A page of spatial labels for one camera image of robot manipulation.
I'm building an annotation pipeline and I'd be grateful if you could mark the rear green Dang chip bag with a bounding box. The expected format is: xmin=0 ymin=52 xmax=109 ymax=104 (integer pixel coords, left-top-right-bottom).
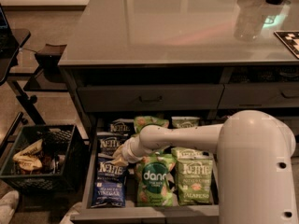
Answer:
xmin=134 ymin=116 xmax=169 ymax=133

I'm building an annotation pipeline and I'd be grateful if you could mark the grey top left drawer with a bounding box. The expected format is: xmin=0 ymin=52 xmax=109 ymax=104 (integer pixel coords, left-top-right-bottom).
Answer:
xmin=77 ymin=84 xmax=223 ymax=112

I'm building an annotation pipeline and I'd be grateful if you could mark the black white marker board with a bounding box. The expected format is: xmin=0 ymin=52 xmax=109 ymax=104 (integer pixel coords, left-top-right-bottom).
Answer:
xmin=274 ymin=31 xmax=299 ymax=59

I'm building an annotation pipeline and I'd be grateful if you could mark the front green Dang chip bag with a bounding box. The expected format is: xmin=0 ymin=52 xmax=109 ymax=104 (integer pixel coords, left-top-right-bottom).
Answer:
xmin=135 ymin=153 xmax=176 ymax=207

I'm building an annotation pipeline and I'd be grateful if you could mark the open grey middle drawer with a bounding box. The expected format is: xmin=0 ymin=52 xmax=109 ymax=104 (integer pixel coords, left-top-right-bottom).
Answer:
xmin=71 ymin=124 xmax=221 ymax=224

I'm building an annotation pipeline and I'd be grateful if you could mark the black side table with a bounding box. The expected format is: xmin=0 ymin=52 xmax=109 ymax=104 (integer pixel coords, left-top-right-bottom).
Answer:
xmin=0 ymin=29 xmax=45 ymax=124

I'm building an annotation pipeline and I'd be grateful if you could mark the yellow snack bag in crate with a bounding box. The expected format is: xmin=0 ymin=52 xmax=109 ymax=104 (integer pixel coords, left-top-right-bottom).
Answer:
xmin=12 ymin=139 xmax=43 ymax=172

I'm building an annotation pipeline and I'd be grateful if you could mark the white shoe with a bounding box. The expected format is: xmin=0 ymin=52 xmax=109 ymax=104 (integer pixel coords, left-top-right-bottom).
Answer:
xmin=0 ymin=190 xmax=20 ymax=224

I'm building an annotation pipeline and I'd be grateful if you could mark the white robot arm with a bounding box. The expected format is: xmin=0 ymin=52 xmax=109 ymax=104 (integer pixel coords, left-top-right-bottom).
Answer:
xmin=113 ymin=110 xmax=298 ymax=224

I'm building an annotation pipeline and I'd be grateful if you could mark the grey top right drawer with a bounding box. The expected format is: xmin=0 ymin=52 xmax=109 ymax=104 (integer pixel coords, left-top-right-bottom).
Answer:
xmin=218 ymin=82 xmax=299 ymax=109

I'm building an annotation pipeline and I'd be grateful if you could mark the front green Kettle jalapeno bag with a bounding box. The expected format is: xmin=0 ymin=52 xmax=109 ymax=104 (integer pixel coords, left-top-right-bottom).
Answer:
xmin=176 ymin=159 xmax=213 ymax=205

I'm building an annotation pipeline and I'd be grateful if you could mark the grey cabinet counter unit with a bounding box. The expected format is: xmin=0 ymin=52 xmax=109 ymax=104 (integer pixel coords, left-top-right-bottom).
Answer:
xmin=59 ymin=0 xmax=299 ymax=133

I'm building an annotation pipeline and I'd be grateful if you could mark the green dang chip bag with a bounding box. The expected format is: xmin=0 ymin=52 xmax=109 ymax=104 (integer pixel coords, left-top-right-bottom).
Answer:
xmin=135 ymin=153 xmax=176 ymax=207
xmin=134 ymin=116 xmax=169 ymax=133

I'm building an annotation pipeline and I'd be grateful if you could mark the dark green plastic crate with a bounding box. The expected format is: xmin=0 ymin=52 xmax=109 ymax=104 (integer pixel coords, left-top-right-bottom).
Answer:
xmin=0 ymin=125 xmax=86 ymax=194

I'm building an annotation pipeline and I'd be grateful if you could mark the rear green Kettle bag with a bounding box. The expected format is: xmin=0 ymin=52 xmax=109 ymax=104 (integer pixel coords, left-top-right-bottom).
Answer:
xmin=172 ymin=117 xmax=200 ymax=129

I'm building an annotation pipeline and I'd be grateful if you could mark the laptop on side table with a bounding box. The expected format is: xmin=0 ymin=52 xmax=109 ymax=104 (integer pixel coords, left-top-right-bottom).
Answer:
xmin=0 ymin=4 xmax=9 ymax=30

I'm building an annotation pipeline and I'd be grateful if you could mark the blue kettle chip bag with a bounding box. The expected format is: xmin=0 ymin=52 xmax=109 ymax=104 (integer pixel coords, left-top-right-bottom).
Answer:
xmin=97 ymin=132 xmax=128 ymax=156
xmin=91 ymin=154 xmax=128 ymax=208
xmin=109 ymin=119 xmax=135 ymax=135

